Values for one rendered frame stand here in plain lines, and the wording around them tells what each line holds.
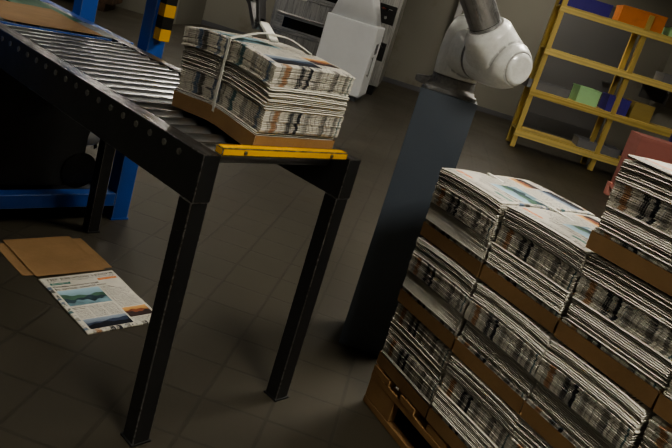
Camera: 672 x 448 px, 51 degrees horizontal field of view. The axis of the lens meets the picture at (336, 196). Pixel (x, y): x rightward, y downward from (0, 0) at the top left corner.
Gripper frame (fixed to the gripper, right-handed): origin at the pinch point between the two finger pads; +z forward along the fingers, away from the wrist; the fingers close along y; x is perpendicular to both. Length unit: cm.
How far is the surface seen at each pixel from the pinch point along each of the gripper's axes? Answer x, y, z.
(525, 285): -36, 8, 84
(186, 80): 13.1, 29.2, -5.0
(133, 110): 29.4, 35.1, 1.9
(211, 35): 13.4, 13.8, -5.6
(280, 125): 6.9, 14.8, 24.6
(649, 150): -611, 98, -59
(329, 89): -6.4, 5.3, 20.0
